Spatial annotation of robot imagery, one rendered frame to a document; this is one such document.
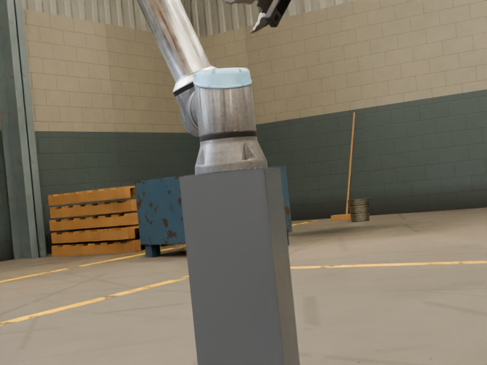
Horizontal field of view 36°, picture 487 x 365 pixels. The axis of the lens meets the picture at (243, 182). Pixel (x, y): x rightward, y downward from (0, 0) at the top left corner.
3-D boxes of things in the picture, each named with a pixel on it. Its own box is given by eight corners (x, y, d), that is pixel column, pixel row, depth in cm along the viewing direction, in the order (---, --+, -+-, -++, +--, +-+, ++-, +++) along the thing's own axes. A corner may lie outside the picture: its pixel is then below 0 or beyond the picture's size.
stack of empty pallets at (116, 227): (48, 256, 859) (42, 195, 859) (102, 247, 933) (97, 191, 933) (132, 253, 790) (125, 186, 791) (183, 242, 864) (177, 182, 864)
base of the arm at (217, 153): (185, 176, 191) (182, 136, 191) (206, 175, 209) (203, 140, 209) (259, 168, 186) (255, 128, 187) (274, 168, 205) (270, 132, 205)
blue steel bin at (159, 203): (141, 257, 714) (134, 181, 714) (204, 246, 771) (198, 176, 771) (229, 257, 628) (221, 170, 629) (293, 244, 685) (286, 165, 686)
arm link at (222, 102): (204, 134, 189) (198, 64, 189) (193, 140, 205) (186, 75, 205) (264, 129, 192) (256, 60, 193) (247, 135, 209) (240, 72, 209)
